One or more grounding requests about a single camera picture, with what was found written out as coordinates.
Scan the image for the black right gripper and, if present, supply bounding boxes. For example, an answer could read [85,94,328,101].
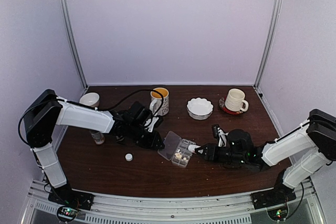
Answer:
[195,143,247,165]

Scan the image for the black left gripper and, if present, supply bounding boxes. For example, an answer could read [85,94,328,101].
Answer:
[128,123,165,150]

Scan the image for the small white pill bottle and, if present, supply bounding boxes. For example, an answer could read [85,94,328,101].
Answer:
[187,144,200,153]

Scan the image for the clear plastic pill organizer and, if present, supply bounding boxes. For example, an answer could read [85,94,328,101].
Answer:
[158,131,196,168]

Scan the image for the small white bottle cap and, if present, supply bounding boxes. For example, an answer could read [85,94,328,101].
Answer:
[125,153,133,162]

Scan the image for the grey-capped orange label bottle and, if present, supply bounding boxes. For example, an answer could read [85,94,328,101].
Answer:
[89,130,105,145]

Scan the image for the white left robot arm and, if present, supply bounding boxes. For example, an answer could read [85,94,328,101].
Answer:
[18,89,165,205]

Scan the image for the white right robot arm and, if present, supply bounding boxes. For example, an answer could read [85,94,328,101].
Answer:
[188,109,335,204]

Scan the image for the white pills in organizer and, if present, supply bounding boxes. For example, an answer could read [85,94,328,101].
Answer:
[174,152,188,162]

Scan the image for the yellow-lined patterned mug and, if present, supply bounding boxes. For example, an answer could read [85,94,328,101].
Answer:
[149,87,169,116]

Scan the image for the white scalloped dish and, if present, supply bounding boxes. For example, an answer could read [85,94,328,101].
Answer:
[186,98,214,121]

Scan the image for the white ceramic bowl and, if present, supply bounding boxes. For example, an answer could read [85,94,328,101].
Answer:
[79,92,100,108]

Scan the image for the red saucer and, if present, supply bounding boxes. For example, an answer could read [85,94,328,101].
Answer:
[218,97,244,115]

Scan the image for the white ribbed cup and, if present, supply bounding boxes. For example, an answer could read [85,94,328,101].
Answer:
[225,88,249,112]

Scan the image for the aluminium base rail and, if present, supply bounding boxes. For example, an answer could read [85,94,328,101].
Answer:
[18,179,327,223]

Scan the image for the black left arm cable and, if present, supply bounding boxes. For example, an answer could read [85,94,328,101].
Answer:
[17,88,164,146]

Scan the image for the aluminium frame post left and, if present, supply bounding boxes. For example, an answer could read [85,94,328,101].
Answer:
[60,0,89,91]

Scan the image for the aluminium frame post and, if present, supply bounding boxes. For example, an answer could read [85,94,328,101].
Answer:
[254,0,283,92]
[60,0,89,91]

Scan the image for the aluminium frame post right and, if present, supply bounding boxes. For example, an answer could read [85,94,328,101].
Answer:
[254,0,283,92]

